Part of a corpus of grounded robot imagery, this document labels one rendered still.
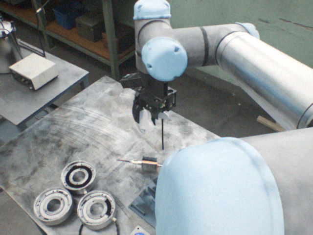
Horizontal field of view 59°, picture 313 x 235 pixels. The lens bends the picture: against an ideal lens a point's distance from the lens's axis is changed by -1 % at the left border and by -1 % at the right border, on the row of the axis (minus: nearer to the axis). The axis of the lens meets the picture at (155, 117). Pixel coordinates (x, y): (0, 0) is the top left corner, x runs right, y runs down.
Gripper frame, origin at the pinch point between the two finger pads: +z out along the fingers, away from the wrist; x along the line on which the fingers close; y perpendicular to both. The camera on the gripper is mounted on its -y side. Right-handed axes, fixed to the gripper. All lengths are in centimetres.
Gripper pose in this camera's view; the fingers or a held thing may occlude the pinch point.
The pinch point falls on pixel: (147, 124)
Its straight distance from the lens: 81.4
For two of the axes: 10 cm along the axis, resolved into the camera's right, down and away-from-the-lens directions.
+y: 7.3, 4.6, -5.1
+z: 0.0, 7.5, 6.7
